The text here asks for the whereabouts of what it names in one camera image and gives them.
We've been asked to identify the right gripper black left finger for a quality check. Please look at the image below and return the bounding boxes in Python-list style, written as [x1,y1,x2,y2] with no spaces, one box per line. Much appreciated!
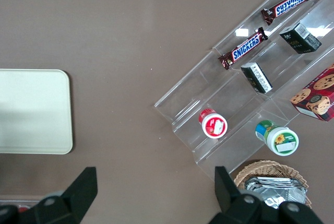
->
[19,167,99,224]

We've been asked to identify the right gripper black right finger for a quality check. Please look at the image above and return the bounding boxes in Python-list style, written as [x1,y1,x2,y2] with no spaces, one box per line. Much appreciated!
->
[208,166,278,224]

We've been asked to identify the light tan wicker basket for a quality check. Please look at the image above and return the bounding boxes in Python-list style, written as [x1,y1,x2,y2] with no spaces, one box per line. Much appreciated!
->
[233,159,313,209]

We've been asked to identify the cream rectangular serving tray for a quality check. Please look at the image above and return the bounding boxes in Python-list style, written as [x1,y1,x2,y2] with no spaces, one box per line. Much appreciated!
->
[0,68,74,155]

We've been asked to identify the silver foil packets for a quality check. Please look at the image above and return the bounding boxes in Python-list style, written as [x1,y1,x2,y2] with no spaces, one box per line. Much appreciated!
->
[244,176,310,210]

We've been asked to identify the green lidded yogurt cup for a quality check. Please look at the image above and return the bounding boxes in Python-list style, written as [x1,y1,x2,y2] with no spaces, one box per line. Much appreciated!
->
[255,119,300,157]

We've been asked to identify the red lidded yogurt cup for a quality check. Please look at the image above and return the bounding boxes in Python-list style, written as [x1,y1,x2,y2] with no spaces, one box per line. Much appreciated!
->
[198,108,229,139]

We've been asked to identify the clear acrylic stepped display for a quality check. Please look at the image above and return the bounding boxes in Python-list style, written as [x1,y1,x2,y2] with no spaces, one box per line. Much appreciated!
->
[153,0,334,183]

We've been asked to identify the small black carton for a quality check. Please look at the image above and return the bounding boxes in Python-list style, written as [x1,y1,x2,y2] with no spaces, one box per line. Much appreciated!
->
[279,22,323,55]
[240,62,273,95]

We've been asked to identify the red chocolate chip cookie box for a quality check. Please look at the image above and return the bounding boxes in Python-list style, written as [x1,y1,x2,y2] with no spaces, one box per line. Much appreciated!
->
[290,63,334,123]

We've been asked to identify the Snickers chocolate bar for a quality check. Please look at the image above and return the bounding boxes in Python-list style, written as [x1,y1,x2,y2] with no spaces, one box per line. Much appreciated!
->
[217,27,270,71]
[260,0,319,26]

